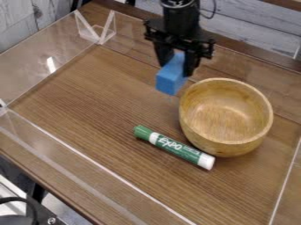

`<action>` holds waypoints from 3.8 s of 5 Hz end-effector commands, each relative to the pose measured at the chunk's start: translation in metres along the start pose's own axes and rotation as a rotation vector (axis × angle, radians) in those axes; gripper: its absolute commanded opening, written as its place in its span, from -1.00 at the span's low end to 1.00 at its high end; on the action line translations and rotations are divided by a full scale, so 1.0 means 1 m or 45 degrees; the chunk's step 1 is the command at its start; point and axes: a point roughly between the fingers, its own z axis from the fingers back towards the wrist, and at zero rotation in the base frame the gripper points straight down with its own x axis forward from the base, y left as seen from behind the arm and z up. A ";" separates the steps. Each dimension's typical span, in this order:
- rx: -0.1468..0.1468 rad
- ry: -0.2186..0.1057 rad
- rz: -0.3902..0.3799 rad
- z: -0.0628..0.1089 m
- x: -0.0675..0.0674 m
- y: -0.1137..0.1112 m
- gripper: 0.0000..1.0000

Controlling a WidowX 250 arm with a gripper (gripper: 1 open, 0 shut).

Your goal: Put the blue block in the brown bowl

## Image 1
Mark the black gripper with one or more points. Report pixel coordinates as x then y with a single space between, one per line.
171 36

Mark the blue rectangular block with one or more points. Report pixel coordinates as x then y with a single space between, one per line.
170 78

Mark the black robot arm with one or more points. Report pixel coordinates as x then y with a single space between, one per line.
180 11

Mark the brown wooden bowl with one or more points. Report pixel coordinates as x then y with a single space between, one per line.
224 116

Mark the green Expo marker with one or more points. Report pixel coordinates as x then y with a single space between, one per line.
176 148

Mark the clear acrylic corner bracket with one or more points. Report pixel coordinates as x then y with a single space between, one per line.
95 33

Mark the clear acrylic front wall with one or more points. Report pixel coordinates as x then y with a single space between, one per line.
99 193

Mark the black stand with cable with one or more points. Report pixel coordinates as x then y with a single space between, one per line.
21 199

